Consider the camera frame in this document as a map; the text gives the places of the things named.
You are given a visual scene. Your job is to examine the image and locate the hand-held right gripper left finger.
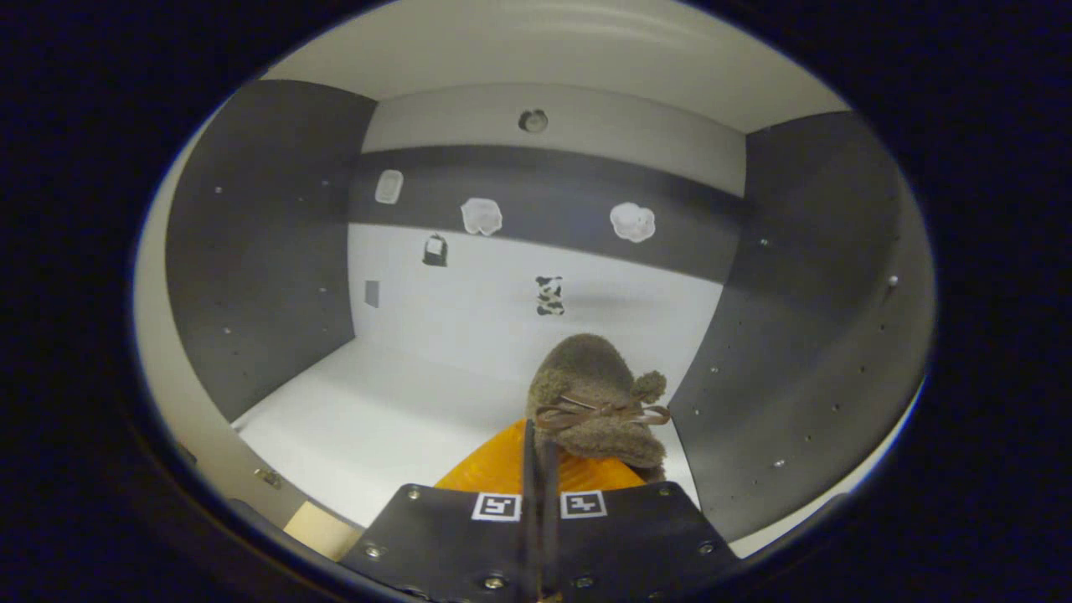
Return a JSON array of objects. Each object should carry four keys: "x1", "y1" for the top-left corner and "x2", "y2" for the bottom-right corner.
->
[{"x1": 339, "y1": 417, "x2": 541, "y2": 603}]

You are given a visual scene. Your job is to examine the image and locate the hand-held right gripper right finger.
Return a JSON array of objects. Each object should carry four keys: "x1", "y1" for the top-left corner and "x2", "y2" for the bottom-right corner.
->
[{"x1": 539, "y1": 440, "x2": 744, "y2": 603}]

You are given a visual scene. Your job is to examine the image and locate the brown fuzzy shoe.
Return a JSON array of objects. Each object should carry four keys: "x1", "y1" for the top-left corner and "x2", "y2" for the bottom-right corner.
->
[{"x1": 526, "y1": 333, "x2": 673, "y2": 483}]

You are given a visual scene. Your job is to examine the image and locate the white shoe cabinet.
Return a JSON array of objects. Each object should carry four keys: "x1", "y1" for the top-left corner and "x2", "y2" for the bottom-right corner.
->
[{"x1": 134, "y1": 0, "x2": 935, "y2": 562}]

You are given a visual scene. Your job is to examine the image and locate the white cabinet shelf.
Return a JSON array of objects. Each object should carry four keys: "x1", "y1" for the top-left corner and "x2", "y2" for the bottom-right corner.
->
[
  {"x1": 260, "y1": 0, "x2": 851, "y2": 135},
  {"x1": 233, "y1": 335, "x2": 700, "y2": 530}
]

